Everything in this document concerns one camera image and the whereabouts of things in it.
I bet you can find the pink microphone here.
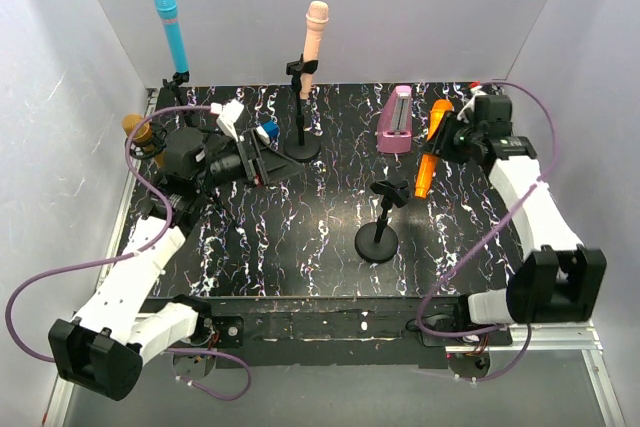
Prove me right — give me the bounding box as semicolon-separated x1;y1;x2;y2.
298;0;331;101

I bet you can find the black round-base mic stand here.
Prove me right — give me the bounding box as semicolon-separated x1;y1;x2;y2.
283;55;321;163

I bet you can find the blue and white block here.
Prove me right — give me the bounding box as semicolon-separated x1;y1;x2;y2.
255;121;279;145

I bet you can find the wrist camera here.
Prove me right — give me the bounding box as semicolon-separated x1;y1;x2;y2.
210;99;244;142
457;82;487;123

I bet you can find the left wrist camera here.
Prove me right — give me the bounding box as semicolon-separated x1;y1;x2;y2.
210;99;244;142

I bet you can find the pink metronome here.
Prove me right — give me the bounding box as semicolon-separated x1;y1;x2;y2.
376;85;413;154

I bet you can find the gold microphone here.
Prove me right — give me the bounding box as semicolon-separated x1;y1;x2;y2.
121;114;167;168

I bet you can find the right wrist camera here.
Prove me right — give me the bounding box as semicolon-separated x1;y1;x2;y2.
457;82;487;123

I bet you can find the orange microphone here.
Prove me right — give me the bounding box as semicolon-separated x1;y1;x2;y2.
414;99;453;199

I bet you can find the blue microphone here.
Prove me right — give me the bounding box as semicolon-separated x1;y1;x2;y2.
154;0;189;74

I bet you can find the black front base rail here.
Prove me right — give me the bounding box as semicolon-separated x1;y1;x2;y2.
144;292;514;371

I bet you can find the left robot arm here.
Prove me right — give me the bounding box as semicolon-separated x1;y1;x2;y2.
48;127;304;401

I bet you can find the black tripod mic stand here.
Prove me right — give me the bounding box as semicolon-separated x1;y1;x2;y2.
162;71;198;128

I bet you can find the shock-mount tripod mic stand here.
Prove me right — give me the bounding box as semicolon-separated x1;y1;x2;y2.
128;122;167;167

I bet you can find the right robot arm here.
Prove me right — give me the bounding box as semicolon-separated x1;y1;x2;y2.
415;93;607;325

